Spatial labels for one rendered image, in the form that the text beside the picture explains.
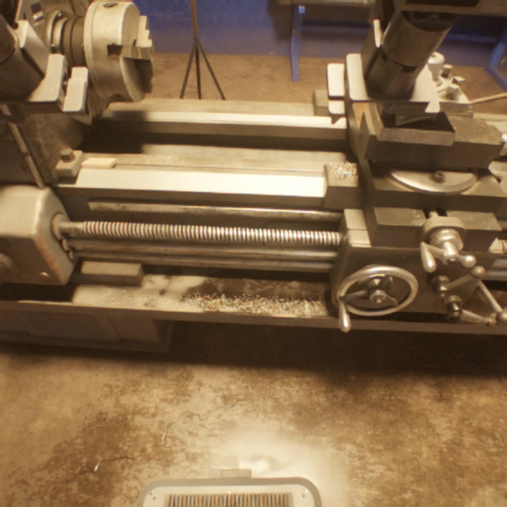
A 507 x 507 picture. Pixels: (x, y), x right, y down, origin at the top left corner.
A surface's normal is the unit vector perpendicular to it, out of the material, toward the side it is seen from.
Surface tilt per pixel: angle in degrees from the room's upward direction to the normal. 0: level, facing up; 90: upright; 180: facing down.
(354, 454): 0
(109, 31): 46
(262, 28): 90
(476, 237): 90
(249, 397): 0
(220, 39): 90
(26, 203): 32
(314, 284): 0
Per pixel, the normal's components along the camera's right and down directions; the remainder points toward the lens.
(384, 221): 0.01, -0.66
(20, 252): -0.05, 0.75
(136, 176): -0.02, -0.11
